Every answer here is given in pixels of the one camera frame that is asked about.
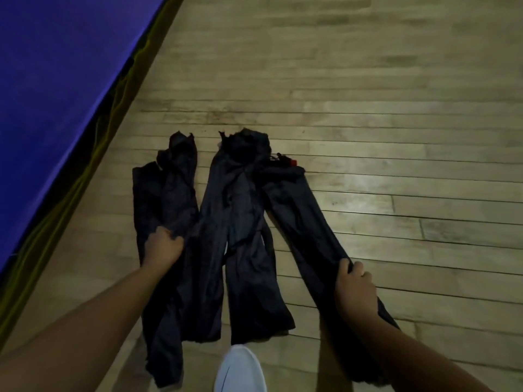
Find person's left hand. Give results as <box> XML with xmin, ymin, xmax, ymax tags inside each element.
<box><xmin>141</xmin><ymin>226</ymin><xmax>185</xmax><ymax>271</ymax></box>

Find person's right hand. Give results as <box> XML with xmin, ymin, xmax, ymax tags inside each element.
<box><xmin>335</xmin><ymin>258</ymin><xmax>379</xmax><ymax>321</ymax></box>

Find dark navy jacket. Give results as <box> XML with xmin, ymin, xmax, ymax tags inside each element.
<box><xmin>132</xmin><ymin>131</ymin><xmax>225</xmax><ymax>389</ymax></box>

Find dark navy trousers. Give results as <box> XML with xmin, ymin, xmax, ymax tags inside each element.
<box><xmin>199</xmin><ymin>127</ymin><xmax>400</xmax><ymax>386</ymax></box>

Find person's right forearm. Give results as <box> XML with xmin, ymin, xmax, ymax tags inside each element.
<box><xmin>345</xmin><ymin>309</ymin><xmax>497</xmax><ymax>392</ymax></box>

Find person's left forearm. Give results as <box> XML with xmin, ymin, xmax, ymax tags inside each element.
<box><xmin>0</xmin><ymin>262</ymin><xmax>172</xmax><ymax>392</ymax></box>

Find white shoe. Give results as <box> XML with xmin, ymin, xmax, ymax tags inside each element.
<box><xmin>213</xmin><ymin>345</ymin><xmax>267</xmax><ymax>392</ymax></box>

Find blue gym mat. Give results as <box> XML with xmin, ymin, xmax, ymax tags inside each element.
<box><xmin>0</xmin><ymin>0</ymin><xmax>187</xmax><ymax>348</ymax></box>

